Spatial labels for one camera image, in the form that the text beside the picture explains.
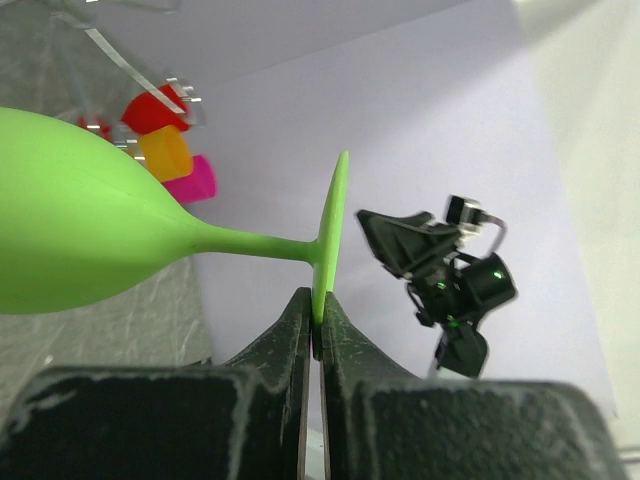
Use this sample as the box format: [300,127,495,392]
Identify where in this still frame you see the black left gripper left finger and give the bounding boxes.
[1,288,311,479]

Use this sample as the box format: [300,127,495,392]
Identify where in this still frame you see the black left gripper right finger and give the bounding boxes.
[321,296,627,479]

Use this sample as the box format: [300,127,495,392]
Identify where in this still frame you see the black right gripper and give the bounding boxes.
[356,209,462,295]

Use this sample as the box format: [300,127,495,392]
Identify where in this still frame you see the pink plastic wine glass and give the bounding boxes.
[162,155,218,204]

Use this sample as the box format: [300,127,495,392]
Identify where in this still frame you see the orange plastic wine glass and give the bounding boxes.
[138,125,194,182]

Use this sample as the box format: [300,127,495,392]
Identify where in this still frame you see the green plastic wine glass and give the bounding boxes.
[1,108,349,323]

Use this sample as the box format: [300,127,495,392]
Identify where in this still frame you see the red plastic wine glass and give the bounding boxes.
[79,83,191,136]

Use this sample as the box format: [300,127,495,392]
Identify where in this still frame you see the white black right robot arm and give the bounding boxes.
[356,210,517,379]

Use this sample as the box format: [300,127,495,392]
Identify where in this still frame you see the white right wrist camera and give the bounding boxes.
[445,195,507,252]

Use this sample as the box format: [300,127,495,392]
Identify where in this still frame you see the chrome wire glass rack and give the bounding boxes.
[47,1,206,129]

